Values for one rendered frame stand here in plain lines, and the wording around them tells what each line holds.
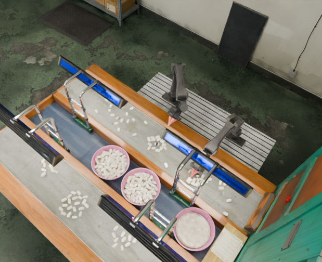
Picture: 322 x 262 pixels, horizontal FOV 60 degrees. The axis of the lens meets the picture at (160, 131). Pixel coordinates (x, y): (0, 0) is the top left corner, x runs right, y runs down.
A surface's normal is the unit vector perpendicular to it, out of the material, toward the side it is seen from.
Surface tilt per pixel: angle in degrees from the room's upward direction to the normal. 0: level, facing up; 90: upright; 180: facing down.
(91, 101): 0
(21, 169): 0
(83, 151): 0
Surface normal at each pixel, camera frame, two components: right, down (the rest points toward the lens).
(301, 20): -0.60, 0.66
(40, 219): 0.07, -0.55
